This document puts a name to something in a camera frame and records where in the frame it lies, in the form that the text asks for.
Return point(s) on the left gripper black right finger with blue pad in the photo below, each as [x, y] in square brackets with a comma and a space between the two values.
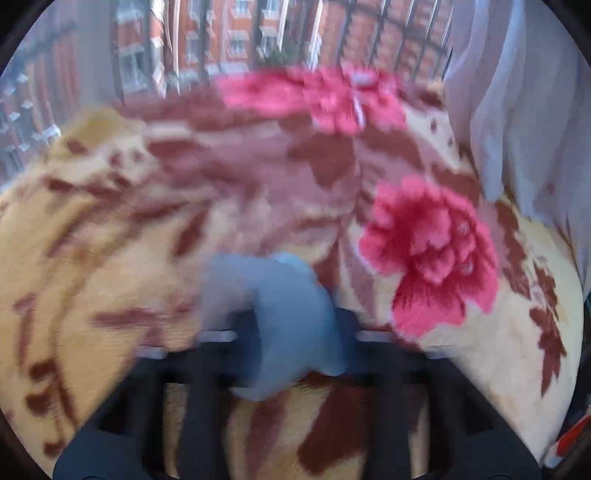
[468, 437]

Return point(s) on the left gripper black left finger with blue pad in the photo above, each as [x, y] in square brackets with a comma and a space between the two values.
[124, 437]

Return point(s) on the light blue bent plastic bowl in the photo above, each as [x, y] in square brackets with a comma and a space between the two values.
[284, 318]

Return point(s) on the yellow floral plush blanket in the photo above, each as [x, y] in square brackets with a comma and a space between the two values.
[135, 227]

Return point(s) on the white sheer curtain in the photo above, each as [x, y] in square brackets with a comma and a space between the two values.
[518, 94]

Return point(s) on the window with metal grille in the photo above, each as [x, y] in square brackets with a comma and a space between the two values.
[60, 57]

